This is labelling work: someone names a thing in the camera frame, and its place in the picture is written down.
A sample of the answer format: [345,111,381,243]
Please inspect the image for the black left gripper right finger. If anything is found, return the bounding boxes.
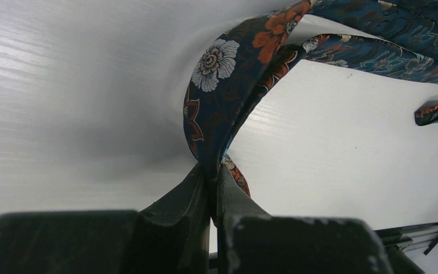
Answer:
[217,166,393,273]

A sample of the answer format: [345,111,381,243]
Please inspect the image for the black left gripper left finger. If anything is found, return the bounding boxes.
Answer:
[0,165,209,273]

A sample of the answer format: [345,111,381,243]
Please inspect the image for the navy floral tie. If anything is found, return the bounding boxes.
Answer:
[183,1,438,192]

